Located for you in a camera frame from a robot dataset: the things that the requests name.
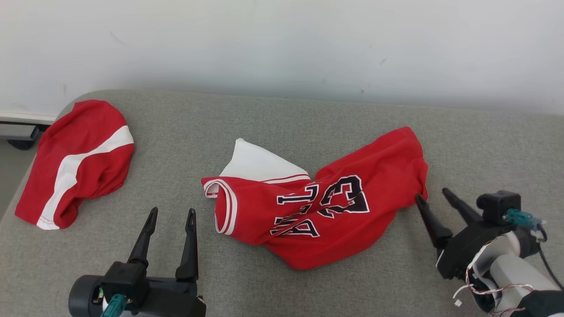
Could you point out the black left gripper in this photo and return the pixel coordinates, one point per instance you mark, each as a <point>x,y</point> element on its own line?
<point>176,299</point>

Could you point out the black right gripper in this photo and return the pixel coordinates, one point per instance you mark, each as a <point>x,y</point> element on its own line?
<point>462,251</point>

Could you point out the red jersey with white sleeves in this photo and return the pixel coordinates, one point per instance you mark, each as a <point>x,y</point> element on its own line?
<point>374,176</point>

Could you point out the red shorts with white stripe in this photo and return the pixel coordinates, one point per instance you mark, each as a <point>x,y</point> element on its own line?
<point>97,176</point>

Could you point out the grey fabric sofa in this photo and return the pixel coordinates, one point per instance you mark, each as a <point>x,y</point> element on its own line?
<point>282,290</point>

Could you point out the white baseboard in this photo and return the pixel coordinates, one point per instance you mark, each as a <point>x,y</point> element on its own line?
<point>22,117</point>

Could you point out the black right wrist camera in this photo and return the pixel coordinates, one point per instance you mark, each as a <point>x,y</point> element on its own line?
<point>498,204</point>

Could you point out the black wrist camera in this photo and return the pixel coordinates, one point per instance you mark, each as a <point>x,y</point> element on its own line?
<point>125,279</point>
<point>498,204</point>

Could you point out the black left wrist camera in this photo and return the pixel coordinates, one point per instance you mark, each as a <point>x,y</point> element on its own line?
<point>125,279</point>

